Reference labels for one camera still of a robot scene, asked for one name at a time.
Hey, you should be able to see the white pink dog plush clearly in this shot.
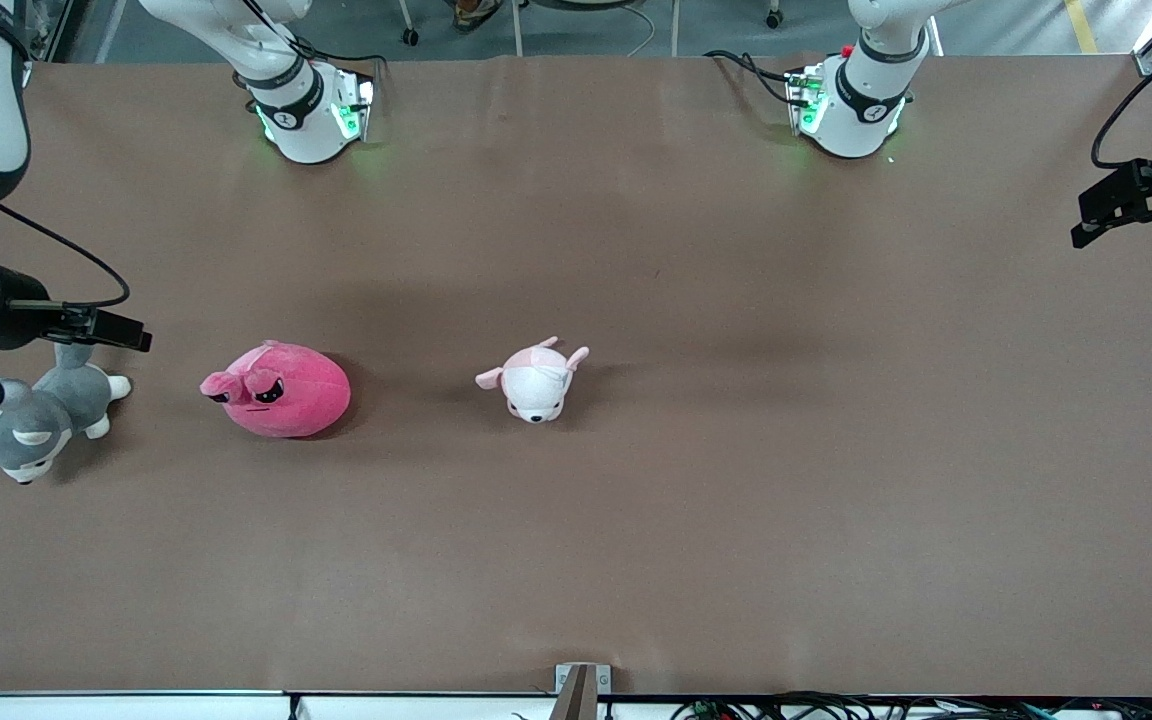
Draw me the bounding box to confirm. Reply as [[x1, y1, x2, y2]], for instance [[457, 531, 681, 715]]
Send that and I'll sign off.
[[475, 336, 591, 425]]

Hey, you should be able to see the black arm base cable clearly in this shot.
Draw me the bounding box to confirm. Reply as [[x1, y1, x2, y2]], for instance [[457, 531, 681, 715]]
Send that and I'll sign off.
[[246, 0, 384, 96], [704, 48, 799, 109]]

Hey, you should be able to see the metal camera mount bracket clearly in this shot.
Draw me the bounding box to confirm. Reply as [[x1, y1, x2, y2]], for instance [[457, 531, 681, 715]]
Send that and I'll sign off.
[[554, 663, 613, 720]]

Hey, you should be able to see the black cable tangle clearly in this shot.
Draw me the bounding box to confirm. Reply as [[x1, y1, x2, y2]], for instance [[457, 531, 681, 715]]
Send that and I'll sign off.
[[671, 690, 1152, 720]]

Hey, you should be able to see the brown shoe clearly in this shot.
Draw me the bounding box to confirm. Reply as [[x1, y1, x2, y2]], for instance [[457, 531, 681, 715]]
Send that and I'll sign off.
[[451, 0, 503, 33]]

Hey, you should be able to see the black left arm base cable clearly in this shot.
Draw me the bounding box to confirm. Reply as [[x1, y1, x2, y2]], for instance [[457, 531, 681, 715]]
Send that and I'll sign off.
[[704, 48, 799, 109]]

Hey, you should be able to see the grey husky plush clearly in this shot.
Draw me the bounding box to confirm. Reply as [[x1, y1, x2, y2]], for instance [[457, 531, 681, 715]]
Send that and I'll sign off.
[[0, 343, 133, 486]]

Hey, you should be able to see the round pink plush toy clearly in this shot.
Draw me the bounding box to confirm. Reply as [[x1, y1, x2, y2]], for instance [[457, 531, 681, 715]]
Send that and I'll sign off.
[[199, 340, 352, 440]]

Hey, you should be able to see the black right arm base cable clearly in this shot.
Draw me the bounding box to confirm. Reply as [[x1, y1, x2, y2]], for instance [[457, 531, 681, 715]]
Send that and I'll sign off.
[[246, 0, 384, 96]]

